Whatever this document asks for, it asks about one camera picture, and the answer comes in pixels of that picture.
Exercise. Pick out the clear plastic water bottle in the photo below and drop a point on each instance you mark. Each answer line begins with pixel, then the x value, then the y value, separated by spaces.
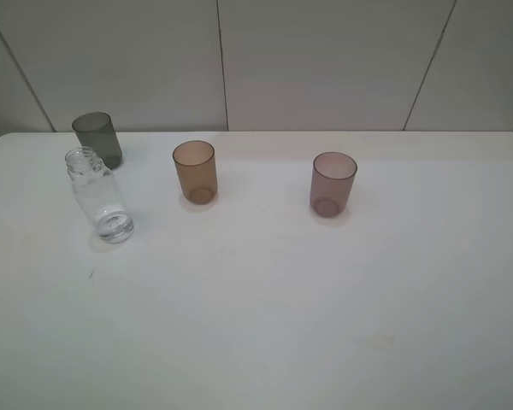
pixel 95 189

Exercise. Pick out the brown translucent cup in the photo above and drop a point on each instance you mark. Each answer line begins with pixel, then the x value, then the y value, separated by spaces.
pixel 195 166

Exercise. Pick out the pink translucent cup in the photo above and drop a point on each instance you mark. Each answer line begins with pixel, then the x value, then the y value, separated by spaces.
pixel 333 176

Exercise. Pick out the grey translucent cup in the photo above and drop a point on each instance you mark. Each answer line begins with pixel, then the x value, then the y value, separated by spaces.
pixel 96 130

